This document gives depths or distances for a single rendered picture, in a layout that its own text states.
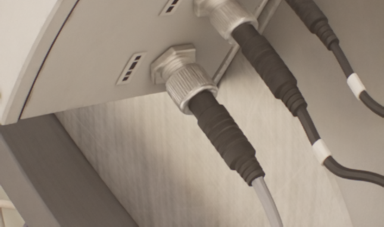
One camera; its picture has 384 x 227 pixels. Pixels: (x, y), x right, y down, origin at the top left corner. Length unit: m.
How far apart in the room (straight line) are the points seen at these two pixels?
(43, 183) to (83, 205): 0.02
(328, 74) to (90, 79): 0.09
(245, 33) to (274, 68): 0.02
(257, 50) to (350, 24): 0.05
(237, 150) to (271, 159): 0.04
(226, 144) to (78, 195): 0.12
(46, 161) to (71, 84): 0.12
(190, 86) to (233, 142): 0.03
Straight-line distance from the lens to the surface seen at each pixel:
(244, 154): 0.83
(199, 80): 0.84
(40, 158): 0.94
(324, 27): 0.79
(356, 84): 0.78
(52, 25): 0.78
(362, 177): 0.79
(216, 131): 0.84
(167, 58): 0.85
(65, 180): 0.94
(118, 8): 0.81
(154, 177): 0.92
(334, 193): 0.84
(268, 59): 0.81
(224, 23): 0.82
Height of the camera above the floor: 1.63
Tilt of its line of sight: 8 degrees down
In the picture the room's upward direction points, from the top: 3 degrees counter-clockwise
